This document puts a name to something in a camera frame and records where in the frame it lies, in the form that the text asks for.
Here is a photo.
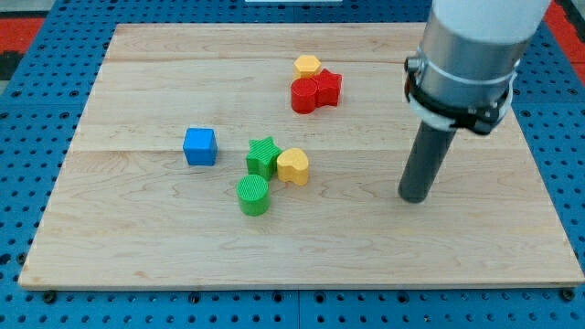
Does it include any red cylinder block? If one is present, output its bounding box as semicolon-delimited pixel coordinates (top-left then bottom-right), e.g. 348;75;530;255
290;78;317;114

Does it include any red star block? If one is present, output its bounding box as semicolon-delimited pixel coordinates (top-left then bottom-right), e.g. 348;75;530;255
312;69;343;107

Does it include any green cylinder block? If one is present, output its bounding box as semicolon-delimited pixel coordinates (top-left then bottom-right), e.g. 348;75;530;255
236;175;271;217

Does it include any yellow hexagon block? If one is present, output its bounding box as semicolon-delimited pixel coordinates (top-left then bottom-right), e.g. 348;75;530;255
293;55;322;80

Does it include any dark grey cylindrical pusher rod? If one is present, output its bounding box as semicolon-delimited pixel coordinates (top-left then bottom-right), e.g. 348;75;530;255
398;122;456;203

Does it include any blue cube block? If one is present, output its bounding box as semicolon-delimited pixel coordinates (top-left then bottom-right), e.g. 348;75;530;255
183;128;218;166

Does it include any light wooden board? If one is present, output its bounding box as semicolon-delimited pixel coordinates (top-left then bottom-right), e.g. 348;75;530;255
19;23;584;291

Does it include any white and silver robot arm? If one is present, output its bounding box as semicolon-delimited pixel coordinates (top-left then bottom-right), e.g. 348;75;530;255
398;0;551;203

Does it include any green star block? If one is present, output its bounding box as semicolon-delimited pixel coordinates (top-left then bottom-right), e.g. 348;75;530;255
246;136;282;181

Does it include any black clamp ring with cable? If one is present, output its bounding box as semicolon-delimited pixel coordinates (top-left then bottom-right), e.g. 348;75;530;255
403;55;515;136

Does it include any yellow heart block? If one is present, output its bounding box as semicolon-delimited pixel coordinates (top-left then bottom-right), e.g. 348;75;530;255
276;148;309;186

